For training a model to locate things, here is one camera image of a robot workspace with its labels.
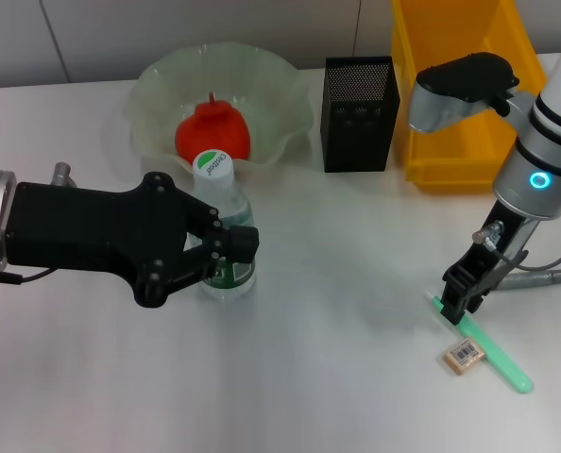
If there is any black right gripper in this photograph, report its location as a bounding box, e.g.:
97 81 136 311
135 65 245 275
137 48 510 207
438 201 542 327

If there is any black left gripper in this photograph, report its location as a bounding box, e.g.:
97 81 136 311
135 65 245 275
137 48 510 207
3 171 262 309

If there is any clear green-label water bottle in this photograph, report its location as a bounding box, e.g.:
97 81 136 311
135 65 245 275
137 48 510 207
191 149 258 304

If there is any mint green pen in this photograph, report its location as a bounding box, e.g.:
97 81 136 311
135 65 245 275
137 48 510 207
423 289 535 394

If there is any red pumpkin toy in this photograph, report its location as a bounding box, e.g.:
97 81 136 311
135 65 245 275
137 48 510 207
174 92 254 162

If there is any beige eraser with barcode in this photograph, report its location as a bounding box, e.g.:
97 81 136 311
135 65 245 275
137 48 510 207
441 338 483 378

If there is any grey marker pen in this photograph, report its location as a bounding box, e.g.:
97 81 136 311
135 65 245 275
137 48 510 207
497 267 561 292

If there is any green wavy glass fruit bowl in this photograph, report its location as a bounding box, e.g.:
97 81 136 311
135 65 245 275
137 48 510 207
127 42 315 174

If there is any black mesh pen holder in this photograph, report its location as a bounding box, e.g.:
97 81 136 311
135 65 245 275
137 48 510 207
320 56 401 174

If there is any yellow plastic bin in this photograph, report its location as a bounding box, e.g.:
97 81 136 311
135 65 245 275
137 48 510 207
390 0 556 193

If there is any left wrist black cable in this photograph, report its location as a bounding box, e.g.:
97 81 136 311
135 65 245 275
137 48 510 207
0 267 53 286

